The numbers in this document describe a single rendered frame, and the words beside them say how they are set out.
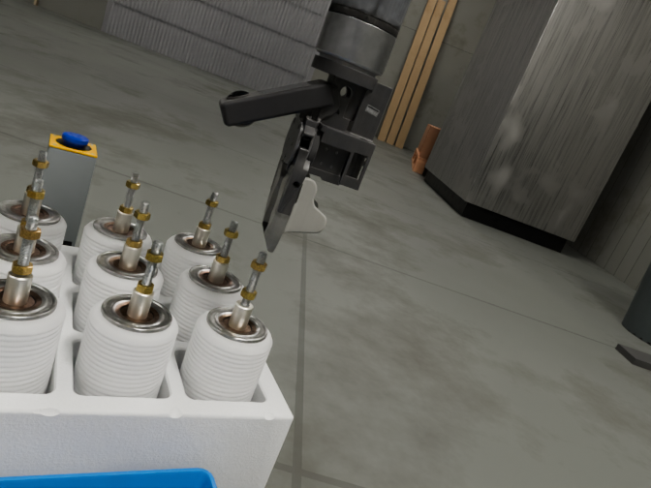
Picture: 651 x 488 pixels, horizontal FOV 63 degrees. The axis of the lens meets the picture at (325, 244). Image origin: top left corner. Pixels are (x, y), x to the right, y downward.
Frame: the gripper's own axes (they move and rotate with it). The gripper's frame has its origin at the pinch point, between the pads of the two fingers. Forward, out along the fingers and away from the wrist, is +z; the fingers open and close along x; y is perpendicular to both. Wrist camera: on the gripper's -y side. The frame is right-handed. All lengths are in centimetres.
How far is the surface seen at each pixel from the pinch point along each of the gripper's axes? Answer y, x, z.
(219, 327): -1.8, -1.9, 12.0
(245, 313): 0.7, -1.0, 9.9
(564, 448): 85, 27, 37
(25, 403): -18.3, -11.4, 19.4
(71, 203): -25.7, 32.1, 14.8
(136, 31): -125, 830, 21
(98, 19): -181, 844, 25
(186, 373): -3.7, -2.1, 18.8
